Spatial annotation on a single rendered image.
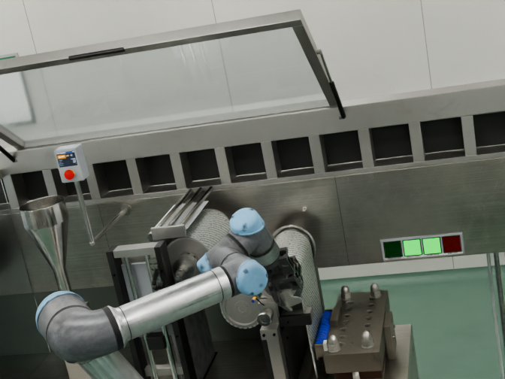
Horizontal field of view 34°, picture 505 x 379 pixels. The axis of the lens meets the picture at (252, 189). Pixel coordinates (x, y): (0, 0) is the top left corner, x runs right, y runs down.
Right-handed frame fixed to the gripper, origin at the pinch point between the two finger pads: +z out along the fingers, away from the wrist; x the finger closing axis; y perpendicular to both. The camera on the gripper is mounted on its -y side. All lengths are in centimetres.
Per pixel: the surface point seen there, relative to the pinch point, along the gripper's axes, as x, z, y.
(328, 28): 263, 99, -21
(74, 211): 51, -4, -77
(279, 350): -1.5, 19.6, -9.8
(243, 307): 8.7, 10.1, -18.0
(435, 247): 35, 32, 35
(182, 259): 13.4, -10.6, -28.1
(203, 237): 22.3, -8.3, -23.6
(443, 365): 93, 196, 5
